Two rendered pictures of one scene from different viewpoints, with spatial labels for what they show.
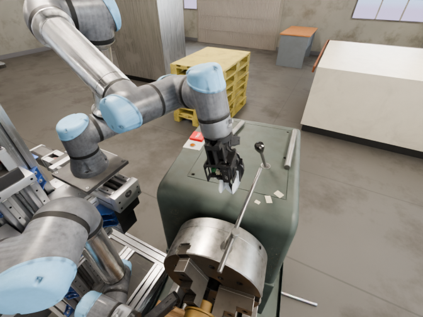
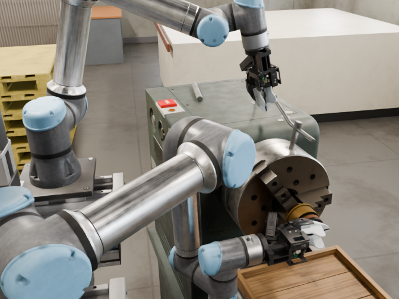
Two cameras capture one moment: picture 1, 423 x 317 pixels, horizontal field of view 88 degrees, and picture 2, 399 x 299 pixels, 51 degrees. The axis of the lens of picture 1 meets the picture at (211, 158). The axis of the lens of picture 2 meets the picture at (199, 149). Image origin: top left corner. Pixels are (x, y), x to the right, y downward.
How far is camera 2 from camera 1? 0.94 m
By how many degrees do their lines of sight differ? 33
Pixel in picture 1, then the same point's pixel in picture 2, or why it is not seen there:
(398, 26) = not seen: outside the picture
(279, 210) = (300, 118)
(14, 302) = (240, 163)
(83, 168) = (65, 169)
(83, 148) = (66, 136)
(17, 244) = (210, 131)
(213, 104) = (262, 16)
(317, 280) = not seen: hidden behind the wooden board
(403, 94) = (274, 56)
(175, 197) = not seen: hidden behind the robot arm
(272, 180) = (273, 107)
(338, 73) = (200, 47)
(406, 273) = (373, 225)
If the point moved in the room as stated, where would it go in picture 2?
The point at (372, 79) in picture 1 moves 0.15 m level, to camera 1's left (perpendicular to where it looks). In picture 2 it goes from (238, 46) to (227, 48)
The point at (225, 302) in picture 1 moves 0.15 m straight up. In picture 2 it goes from (310, 199) to (315, 153)
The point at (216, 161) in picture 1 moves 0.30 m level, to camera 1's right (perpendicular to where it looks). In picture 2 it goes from (267, 67) to (333, 51)
